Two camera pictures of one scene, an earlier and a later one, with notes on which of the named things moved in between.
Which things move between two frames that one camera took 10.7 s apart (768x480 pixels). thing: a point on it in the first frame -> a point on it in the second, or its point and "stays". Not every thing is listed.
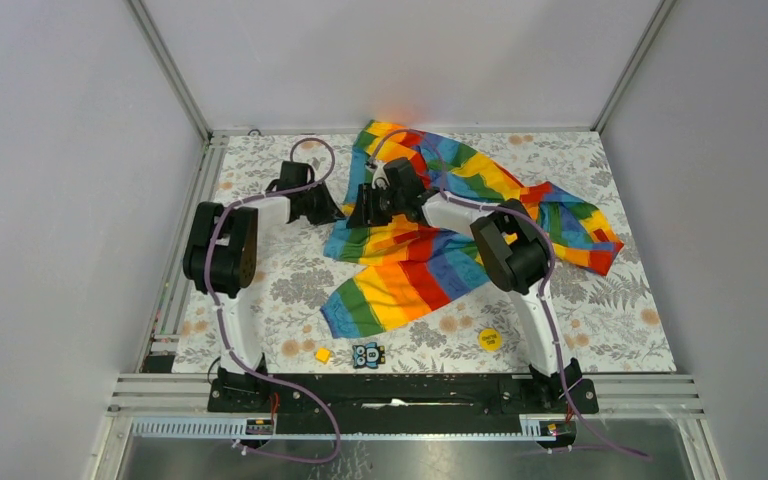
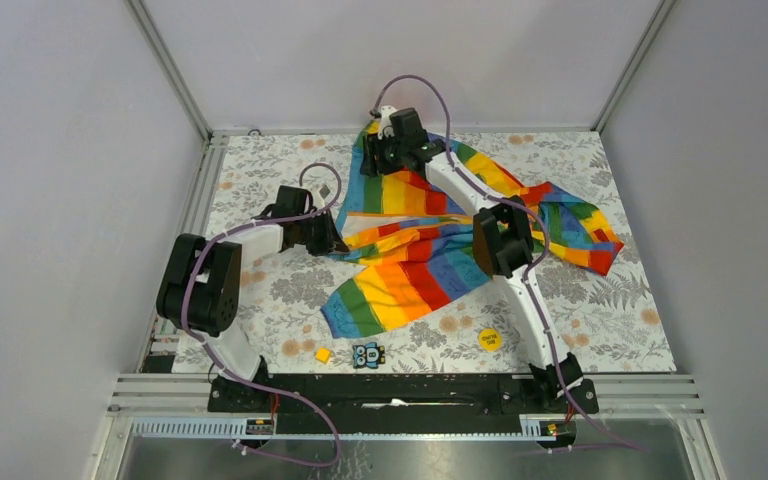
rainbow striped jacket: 414,270 stays
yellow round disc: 489,340 stays
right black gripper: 365,216 -> 372,148
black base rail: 402,404 stays
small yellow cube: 322,355 stays
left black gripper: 329,210 -> 331,242
